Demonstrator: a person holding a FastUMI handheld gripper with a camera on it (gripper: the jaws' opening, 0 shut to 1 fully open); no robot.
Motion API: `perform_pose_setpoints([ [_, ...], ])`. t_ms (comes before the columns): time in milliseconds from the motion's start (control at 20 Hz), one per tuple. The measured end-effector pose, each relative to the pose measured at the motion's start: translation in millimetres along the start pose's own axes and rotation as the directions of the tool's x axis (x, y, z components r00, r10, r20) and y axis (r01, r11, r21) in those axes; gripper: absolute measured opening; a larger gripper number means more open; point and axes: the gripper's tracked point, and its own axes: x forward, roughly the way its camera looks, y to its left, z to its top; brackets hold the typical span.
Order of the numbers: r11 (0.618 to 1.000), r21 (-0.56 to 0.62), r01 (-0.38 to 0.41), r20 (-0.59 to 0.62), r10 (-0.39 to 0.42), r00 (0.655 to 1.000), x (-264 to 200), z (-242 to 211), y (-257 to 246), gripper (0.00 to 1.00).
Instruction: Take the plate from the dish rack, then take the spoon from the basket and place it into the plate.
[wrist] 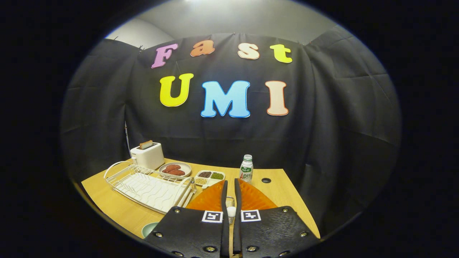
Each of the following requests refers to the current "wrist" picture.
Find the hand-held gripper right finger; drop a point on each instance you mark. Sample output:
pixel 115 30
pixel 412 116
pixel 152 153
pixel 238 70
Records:
pixel 237 197

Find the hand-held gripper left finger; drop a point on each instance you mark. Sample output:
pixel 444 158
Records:
pixel 224 197

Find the pale green plate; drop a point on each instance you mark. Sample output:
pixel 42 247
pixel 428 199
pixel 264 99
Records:
pixel 148 229

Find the round plate with sausages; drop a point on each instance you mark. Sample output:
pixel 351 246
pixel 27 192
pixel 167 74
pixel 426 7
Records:
pixel 185 166

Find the white compartment tray with beans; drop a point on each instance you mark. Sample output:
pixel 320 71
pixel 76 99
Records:
pixel 212 181

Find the white drink bottle green label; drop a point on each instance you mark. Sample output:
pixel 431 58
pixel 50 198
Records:
pixel 246 172

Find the red sausage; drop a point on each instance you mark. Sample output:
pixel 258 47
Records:
pixel 177 172
pixel 171 167

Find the white toaster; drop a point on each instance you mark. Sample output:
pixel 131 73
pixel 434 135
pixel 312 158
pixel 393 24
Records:
pixel 150 157

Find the bread slice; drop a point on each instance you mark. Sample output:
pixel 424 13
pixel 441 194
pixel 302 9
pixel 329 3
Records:
pixel 146 144

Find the black backdrop cloth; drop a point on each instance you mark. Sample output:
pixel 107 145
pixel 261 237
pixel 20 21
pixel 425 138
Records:
pixel 322 125

